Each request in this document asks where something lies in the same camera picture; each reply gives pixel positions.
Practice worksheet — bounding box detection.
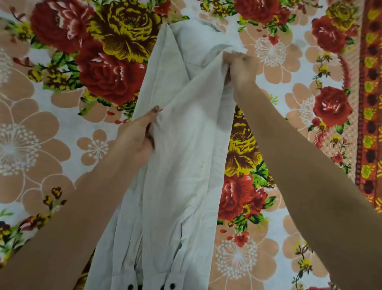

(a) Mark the person's right hand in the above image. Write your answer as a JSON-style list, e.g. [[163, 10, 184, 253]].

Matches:
[[223, 51, 259, 97]]

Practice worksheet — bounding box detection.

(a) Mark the person's left hand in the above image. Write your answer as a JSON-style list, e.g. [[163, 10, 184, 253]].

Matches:
[[110, 105, 162, 166]]

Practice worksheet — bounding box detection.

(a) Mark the floral bed sheet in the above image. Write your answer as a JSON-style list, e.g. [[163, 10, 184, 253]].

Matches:
[[0, 0, 382, 290]]

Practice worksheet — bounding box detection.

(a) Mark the light grey shirt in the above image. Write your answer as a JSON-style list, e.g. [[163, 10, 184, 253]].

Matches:
[[84, 20, 247, 290]]

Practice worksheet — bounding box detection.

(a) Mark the person's left forearm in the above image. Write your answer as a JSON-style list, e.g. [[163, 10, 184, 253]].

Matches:
[[0, 148, 143, 290]]

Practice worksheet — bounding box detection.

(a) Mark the person's right forearm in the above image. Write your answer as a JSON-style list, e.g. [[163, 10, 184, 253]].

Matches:
[[233, 82, 382, 290]]

